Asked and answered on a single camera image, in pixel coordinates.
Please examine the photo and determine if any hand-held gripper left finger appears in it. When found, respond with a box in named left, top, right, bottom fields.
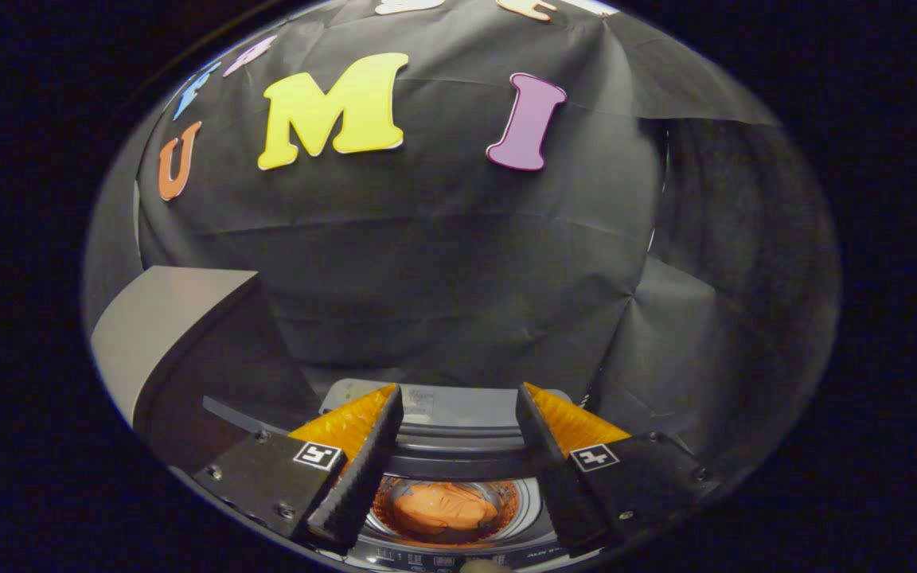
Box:
left=192, top=384, right=405, bottom=555

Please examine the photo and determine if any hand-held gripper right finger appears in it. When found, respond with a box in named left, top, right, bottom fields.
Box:
left=515, top=382, right=721, bottom=557

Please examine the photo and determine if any dark washing machine lid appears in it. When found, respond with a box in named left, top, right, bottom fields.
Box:
left=319, top=379, right=579, bottom=552

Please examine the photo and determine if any grey cabinet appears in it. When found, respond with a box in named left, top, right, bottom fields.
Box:
left=90, top=266, right=326, bottom=472

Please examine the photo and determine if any dark grey hanging cloth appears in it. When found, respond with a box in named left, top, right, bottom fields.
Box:
left=586, top=118, right=841, bottom=482

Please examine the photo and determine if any orange polo shirt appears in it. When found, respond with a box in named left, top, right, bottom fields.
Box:
left=391, top=480, right=501, bottom=536

